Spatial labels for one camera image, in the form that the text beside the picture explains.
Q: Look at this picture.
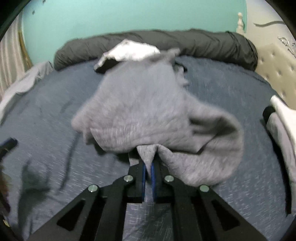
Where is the cream tufted headboard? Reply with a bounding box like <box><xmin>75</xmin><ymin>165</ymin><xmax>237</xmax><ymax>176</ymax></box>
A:
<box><xmin>235</xmin><ymin>11</ymin><xmax>296</xmax><ymax>105</ymax></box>

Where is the beige striped curtain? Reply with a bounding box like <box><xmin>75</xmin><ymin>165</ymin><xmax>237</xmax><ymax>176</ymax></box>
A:
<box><xmin>1</xmin><ymin>13</ymin><xmax>33</xmax><ymax>97</ymax></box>

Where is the blue patterned bed sheet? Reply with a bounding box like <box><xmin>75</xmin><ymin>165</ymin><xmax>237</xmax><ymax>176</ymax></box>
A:
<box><xmin>1</xmin><ymin>56</ymin><xmax>293</xmax><ymax>240</ymax></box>

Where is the light grey blanket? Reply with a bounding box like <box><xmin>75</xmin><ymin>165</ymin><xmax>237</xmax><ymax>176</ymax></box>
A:
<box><xmin>1</xmin><ymin>61</ymin><xmax>54</xmax><ymax>125</ymax></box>

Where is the folded white grey clothes stack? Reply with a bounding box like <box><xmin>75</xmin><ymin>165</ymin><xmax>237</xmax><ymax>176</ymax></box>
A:
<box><xmin>262</xmin><ymin>95</ymin><xmax>295</xmax><ymax>215</ymax></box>

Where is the dark grey rolled duvet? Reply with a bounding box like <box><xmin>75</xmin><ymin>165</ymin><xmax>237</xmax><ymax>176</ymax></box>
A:
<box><xmin>53</xmin><ymin>29</ymin><xmax>258</xmax><ymax>71</ymax></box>

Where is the white black garment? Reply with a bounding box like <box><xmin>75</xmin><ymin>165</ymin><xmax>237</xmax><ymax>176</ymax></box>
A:
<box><xmin>94</xmin><ymin>39</ymin><xmax>160</xmax><ymax>74</ymax></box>

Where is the grey quilted sweater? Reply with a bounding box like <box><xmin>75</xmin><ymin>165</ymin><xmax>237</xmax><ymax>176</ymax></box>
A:
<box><xmin>71</xmin><ymin>49</ymin><xmax>244</xmax><ymax>187</ymax></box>

